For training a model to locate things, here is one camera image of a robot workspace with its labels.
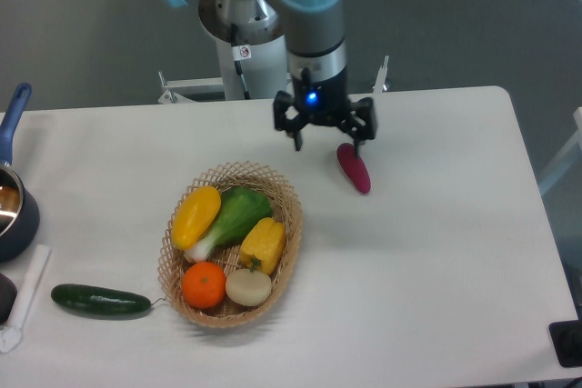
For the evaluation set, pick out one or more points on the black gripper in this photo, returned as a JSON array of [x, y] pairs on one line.
[[324, 103]]

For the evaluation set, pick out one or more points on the yellow mango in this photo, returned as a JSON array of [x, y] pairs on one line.
[[194, 216]]

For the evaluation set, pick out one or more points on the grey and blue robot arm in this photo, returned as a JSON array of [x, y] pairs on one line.
[[317, 61]]

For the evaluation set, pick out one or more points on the woven wicker basket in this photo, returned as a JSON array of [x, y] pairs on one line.
[[286, 209]]

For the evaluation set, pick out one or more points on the purple sweet potato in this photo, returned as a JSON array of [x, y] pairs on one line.
[[353, 167]]

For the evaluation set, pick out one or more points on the green bok choy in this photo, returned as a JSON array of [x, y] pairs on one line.
[[241, 209]]

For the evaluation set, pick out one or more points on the yellow bell pepper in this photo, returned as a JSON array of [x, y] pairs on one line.
[[263, 246]]

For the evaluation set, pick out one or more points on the white round onion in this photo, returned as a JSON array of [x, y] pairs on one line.
[[248, 288]]

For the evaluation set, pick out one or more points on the orange tangerine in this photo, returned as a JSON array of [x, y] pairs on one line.
[[204, 285]]

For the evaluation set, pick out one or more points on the dark green cucumber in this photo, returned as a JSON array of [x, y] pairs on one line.
[[99, 302]]

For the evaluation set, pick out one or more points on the black device right corner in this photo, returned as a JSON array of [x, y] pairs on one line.
[[566, 339]]

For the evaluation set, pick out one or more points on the black round object left edge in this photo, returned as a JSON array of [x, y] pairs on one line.
[[8, 294]]

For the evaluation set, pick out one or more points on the white rolled cloth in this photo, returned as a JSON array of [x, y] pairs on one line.
[[11, 334]]

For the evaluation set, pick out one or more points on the white table clamp bracket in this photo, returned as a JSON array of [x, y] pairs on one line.
[[382, 84]]

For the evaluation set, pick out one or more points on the white frame right edge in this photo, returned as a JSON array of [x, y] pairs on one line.
[[563, 160]]

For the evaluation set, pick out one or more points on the blue saucepan with handle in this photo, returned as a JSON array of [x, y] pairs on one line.
[[20, 217]]

